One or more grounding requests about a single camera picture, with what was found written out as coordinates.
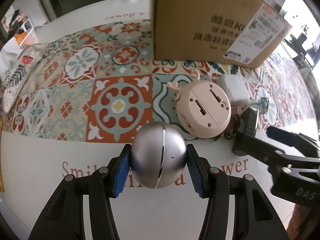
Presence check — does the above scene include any patterned tile table runner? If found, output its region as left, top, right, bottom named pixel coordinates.
left=1, top=20, right=316, bottom=143

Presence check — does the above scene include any silver metallic ball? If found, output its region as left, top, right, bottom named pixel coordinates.
left=131, top=121, right=187, bottom=189

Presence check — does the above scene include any white tissue pack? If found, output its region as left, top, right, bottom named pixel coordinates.
left=3, top=44, right=46, bottom=113

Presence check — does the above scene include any black rectangular adapter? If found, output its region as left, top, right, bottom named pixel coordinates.
left=232, top=106, right=259, bottom=157

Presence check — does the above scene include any small astronaut figurine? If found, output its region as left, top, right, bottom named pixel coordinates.
left=248, top=96, right=270, bottom=114

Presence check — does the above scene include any white basket of oranges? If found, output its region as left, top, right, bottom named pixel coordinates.
left=14, top=27, right=38, bottom=49

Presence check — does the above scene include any brown cardboard box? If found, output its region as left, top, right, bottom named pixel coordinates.
left=150, top=0, right=291, bottom=69

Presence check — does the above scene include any beige deer alarm clock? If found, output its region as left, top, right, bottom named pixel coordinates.
left=167, top=70, right=231, bottom=139

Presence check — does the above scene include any white cube charger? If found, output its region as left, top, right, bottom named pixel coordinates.
left=217, top=75, right=249, bottom=106

